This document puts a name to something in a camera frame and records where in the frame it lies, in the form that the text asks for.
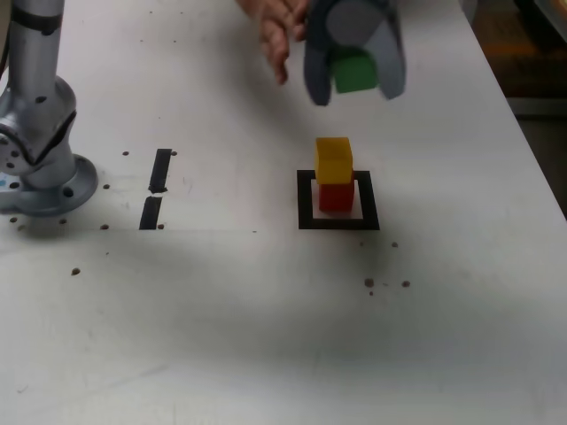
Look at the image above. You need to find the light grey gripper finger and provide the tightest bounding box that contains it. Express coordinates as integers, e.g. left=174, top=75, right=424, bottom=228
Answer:
left=325, top=0, right=407, bottom=102

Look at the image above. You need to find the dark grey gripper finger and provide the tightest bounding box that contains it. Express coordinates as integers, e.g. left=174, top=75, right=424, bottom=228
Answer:
left=302, top=0, right=338, bottom=107

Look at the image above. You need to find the green cube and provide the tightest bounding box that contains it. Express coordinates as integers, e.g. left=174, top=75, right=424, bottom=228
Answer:
left=330, top=45, right=383, bottom=95

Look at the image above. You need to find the yellow cube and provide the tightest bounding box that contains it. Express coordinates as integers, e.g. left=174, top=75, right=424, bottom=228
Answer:
left=314, top=136, right=354, bottom=186

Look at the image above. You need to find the red cube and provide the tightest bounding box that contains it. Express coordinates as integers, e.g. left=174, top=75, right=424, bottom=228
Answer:
left=318, top=178, right=356, bottom=213

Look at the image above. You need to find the black tape square outline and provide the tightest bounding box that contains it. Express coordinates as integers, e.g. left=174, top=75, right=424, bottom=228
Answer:
left=297, top=169, right=382, bottom=232

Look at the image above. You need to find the person's hand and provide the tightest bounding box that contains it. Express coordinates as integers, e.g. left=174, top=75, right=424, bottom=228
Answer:
left=236, top=0, right=312, bottom=87

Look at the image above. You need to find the black tape strip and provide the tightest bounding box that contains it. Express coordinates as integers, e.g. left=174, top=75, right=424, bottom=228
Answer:
left=138, top=148, right=174, bottom=231

